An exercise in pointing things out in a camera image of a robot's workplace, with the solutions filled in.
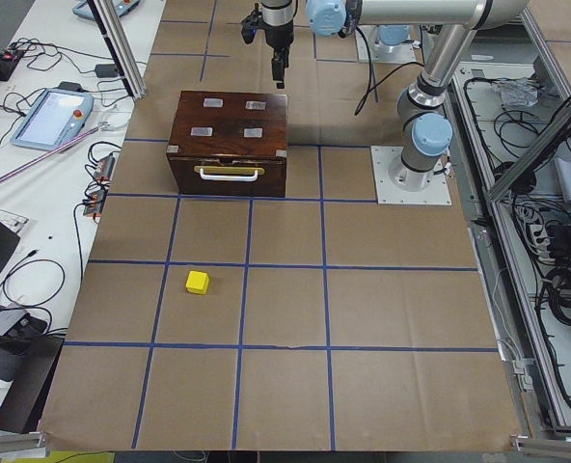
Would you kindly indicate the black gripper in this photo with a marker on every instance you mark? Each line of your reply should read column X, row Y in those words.
column 279, row 35

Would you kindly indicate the white drawer handle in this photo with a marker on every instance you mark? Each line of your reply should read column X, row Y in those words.
column 212, row 175

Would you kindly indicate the yellow block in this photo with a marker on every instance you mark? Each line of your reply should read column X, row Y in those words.
column 197, row 282

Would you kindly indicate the light wood drawer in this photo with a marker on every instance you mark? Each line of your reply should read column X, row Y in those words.
column 270, row 183

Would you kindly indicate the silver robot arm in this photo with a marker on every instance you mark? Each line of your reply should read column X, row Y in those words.
column 390, row 38
column 427, row 134

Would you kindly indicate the dark wooden drawer cabinet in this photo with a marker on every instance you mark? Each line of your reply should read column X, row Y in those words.
column 215, row 124

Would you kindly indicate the black power adapter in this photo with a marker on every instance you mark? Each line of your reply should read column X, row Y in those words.
column 106, row 71

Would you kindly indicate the pink striped rod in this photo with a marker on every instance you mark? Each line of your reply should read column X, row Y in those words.
column 65, row 146

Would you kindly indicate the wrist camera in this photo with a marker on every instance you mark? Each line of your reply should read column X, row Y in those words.
column 250, row 25

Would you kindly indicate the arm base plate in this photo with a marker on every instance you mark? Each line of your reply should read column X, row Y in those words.
column 397, row 185
column 404, row 55

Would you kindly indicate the aluminium frame post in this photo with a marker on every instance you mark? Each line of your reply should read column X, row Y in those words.
column 113, row 34

